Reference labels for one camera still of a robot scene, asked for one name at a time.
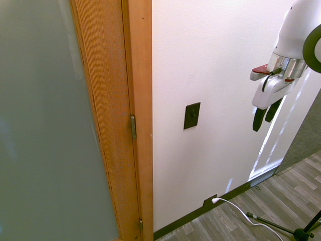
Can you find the dark baseboard strip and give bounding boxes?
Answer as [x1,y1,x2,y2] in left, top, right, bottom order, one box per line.
[153,167,278,241]

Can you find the wooden door frame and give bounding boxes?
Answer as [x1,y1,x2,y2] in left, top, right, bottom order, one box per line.
[121,0,154,241]

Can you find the dark brown light switch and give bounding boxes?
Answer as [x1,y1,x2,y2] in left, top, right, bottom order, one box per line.
[183,102,201,130]

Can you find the black camera tripod stand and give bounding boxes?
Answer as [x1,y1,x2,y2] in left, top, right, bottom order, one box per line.
[246,209,321,241]

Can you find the red and grey wrist camera mount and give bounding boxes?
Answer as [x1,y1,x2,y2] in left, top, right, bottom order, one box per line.
[249,64,271,81]

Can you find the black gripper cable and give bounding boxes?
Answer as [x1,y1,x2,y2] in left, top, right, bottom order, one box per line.
[261,67,281,92]

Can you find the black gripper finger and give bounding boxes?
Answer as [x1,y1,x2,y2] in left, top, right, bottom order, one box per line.
[252,107,267,133]
[265,98,282,123]

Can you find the wooden door with frosted glass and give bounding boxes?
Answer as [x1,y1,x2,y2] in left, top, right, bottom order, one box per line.
[0,0,141,241]

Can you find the white power cable with plug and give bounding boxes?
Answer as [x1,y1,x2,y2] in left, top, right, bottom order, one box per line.
[211,197,285,241]

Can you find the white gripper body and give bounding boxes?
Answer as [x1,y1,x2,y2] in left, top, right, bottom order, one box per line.
[252,74,296,110]

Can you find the large metal door hinge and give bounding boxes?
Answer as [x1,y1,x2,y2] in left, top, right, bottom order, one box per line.
[130,114,137,140]

